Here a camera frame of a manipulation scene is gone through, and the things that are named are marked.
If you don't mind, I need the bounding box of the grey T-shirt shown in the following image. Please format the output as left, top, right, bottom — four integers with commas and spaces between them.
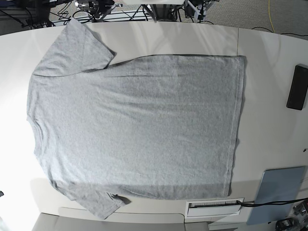
26, 20, 246, 219

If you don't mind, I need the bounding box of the blue-grey flat pad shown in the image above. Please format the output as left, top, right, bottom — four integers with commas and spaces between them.
246, 166, 306, 225

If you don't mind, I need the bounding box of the black rectangular device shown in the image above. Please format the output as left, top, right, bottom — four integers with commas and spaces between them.
286, 64, 308, 111

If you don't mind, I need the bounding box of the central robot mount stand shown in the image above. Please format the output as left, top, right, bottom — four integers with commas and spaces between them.
141, 0, 187, 23

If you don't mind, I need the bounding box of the black cable on table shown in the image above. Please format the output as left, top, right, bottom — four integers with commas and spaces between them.
237, 197, 308, 207

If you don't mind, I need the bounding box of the yellow cable on floor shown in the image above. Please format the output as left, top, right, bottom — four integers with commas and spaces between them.
268, 0, 275, 33

